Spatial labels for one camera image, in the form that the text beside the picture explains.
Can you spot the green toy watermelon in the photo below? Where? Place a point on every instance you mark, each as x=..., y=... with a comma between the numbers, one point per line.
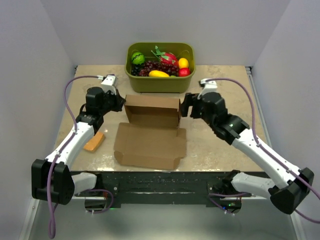
x=137, y=58

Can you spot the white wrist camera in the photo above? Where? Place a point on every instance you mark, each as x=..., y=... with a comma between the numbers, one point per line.
x=207, y=86
x=109, y=83

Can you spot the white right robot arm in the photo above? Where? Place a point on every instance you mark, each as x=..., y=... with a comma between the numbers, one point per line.
x=286, y=186

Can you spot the pink toy dragon fruit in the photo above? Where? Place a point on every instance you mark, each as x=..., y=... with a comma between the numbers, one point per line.
x=165, y=57

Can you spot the purple toy grape bunch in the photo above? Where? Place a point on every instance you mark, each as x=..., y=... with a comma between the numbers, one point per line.
x=149, y=66

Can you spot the orange flat sponge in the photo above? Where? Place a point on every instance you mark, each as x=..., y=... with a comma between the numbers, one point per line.
x=94, y=143

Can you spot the olive green plastic bin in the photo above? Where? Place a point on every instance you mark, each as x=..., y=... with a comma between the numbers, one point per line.
x=171, y=84

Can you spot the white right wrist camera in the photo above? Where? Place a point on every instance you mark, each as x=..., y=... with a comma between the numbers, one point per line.
x=207, y=86

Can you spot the yellow toy lemon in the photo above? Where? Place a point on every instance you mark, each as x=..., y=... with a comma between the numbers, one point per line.
x=183, y=63

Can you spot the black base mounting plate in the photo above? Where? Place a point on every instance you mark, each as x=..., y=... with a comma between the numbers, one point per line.
x=161, y=187

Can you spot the dark blue toy grapes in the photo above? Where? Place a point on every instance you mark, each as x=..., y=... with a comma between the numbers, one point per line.
x=135, y=70

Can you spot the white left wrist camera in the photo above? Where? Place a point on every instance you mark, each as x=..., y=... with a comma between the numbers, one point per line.
x=109, y=83

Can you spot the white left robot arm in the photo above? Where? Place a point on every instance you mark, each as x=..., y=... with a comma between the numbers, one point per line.
x=51, y=177

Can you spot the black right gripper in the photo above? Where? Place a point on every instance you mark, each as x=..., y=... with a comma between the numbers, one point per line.
x=187, y=102

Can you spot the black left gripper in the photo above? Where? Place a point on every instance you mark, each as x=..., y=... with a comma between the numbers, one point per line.
x=119, y=101

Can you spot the yellow toy mango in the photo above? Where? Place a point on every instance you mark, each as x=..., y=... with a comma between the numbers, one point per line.
x=158, y=74

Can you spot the brown cardboard box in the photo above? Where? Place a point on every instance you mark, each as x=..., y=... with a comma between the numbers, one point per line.
x=152, y=137

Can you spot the red toy apple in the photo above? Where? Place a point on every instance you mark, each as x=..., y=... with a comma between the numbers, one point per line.
x=184, y=72

